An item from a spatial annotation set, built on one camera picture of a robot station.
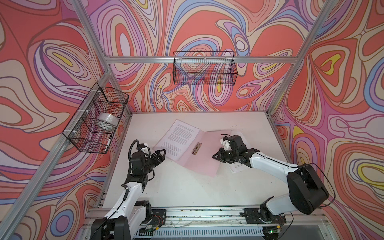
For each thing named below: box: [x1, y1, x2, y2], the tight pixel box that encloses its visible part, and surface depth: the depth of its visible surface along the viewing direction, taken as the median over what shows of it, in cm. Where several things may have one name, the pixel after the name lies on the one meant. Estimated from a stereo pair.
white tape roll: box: [96, 112, 119, 131], surface depth 74 cm
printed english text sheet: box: [153, 119, 201, 161], surface depth 106 cm
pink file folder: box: [178, 128, 229, 178], surface depth 98 cm
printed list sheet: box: [228, 161, 250, 174], surface depth 90 cm
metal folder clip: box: [191, 142, 203, 155], surface depth 100 cm
